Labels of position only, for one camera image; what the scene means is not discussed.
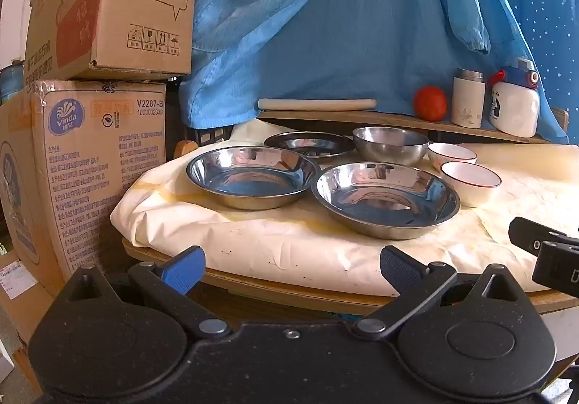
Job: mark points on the small stainless steel plate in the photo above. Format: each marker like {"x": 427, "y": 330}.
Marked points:
{"x": 307, "y": 144}

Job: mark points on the wooden shelf board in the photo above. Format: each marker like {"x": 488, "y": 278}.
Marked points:
{"x": 362, "y": 117}

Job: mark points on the beige thermos cup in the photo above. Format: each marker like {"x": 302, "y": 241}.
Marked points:
{"x": 467, "y": 101}

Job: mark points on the cream table cover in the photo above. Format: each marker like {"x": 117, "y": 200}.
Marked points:
{"x": 294, "y": 245}

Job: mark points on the black plastic crate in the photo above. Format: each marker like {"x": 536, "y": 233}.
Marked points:
{"x": 208, "y": 135}

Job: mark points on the blue white-dotted cloth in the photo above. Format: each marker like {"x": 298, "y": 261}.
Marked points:
{"x": 543, "y": 1}

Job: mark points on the blue fabric garment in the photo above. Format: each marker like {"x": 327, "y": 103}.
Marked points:
{"x": 339, "y": 24}

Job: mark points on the white-labelled large cardboard box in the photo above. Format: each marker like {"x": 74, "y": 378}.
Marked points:
{"x": 90, "y": 169}

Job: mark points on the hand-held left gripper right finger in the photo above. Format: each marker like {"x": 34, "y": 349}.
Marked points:
{"x": 398, "y": 267}

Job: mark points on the small labelled cardboard box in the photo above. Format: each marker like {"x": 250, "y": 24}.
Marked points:
{"x": 18, "y": 309}

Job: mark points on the white water bottle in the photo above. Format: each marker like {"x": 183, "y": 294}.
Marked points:
{"x": 515, "y": 108}

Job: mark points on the brown red-printed cardboard box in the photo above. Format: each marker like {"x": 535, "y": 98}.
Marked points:
{"x": 113, "y": 24}

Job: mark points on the stainless steel bowl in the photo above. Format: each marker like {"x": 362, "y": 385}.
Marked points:
{"x": 389, "y": 151}

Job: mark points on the red tomato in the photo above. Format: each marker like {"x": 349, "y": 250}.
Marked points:
{"x": 430, "y": 104}

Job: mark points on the white red-rimmed bowl dark mark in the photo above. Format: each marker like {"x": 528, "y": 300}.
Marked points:
{"x": 452, "y": 153}

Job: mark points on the cream rolling pin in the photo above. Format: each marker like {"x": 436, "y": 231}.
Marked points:
{"x": 316, "y": 104}

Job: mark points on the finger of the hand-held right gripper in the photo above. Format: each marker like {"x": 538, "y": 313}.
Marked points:
{"x": 558, "y": 268}
{"x": 529, "y": 237}

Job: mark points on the round wooden table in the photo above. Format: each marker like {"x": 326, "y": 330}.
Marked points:
{"x": 271, "y": 291}

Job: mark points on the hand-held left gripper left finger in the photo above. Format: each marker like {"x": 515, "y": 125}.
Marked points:
{"x": 183, "y": 269}

